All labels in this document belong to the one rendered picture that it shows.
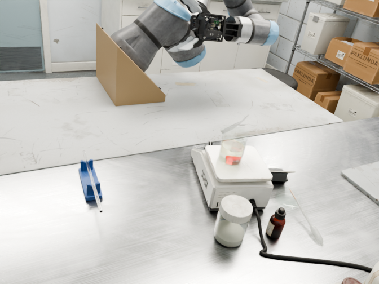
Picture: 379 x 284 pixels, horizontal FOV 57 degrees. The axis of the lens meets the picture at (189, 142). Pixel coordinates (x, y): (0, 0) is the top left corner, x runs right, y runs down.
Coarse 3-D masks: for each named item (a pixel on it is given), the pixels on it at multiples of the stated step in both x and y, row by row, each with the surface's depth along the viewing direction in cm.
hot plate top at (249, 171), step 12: (216, 156) 74; (252, 156) 76; (216, 168) 70; (228, 168) 71; (240, 168) 71; (252, 168) 72; (264, 168) 73; (228, 180) 68; (240, 180) 69; (252, 180) 69; (264, 180) 70
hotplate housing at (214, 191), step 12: (192, 156) 85; (204, 156) 77; (204, 168) 75; (204, 180) 75; (216, 180) 70; (204, 192) 75; (216, 192) 69; (228, 192) 69; (240, 192) 70; (252, 192) 71; (264, 192) 71; (216, 204) 71; (252, 204) 71; (264, 204) 73
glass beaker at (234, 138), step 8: (224, 128) 71; (232, 128) 72; (240, 128) 72; (224, 136) 69; (232, 136) 67; (240, 136) 67; (248, 136) 69; (224, 144) 69; (232, 144) 68; (240, 144) 68; (224, 152) 70; (232, 152) 69; (240, 152) 70; (224, 160) 71; (232, 160) 70; (240, 160) 71
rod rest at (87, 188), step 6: (84, 162) 75; (90, 162) 76; (78, 168) 76; (84, 168) 76; (90, 168) 76; (84, 174) 75; (84, 180) 73; (90, 180) 74; (96, 180) 74; (84, 186) 72; (90, 186) 69; (96, 186) 70; (84, 192) 70; (90, 192) 70; (90, 198) 70
